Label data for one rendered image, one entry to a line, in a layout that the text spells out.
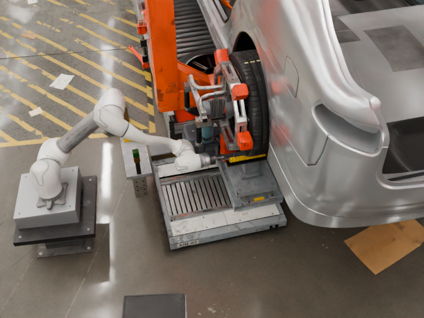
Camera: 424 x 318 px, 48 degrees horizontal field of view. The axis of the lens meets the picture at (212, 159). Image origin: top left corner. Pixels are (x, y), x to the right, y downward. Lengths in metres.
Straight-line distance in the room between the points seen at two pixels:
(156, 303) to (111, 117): 1.06
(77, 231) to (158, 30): 1.36
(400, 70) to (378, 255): 1.23
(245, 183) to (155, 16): 1.29
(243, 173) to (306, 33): 1.53
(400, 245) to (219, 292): 1.29
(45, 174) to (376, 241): 2.23
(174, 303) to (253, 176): 1.15
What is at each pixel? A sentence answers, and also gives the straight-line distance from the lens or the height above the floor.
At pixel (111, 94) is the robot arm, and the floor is 1.06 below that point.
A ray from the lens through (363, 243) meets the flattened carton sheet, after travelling 3.53.
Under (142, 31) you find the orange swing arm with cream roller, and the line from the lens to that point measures 4.54.
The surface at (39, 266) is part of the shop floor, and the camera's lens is 3.48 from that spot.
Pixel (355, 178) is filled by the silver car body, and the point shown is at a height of 1.25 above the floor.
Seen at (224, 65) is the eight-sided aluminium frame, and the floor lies 1.12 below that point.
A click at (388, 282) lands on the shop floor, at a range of 3.42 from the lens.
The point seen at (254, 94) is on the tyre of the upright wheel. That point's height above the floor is 1.10.
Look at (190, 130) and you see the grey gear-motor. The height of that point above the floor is 0.40.
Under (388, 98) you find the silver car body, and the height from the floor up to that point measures 0.95.
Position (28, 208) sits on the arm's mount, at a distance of 3.25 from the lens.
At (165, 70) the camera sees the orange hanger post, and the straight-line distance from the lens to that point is 3.30.
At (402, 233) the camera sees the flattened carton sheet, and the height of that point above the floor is 0.01.
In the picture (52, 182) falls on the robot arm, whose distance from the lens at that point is 3.08.
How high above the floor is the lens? 2.81
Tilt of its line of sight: 46 degrees down
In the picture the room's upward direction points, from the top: straight up
